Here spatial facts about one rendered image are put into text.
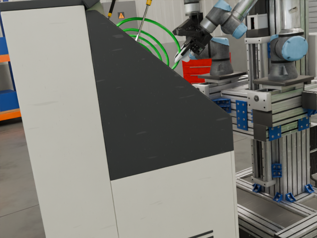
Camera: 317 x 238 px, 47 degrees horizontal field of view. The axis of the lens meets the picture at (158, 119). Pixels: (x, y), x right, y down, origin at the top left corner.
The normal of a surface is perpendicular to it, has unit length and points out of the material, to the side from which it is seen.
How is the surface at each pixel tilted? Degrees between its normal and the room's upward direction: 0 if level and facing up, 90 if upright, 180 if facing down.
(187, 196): 90
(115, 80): 90
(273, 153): 90
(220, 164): 90
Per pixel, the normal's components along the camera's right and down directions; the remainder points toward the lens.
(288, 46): 0.02, 0.37
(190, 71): -0.56, 0.25
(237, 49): -0.85, 0.21
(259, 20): 0.51, 0.15
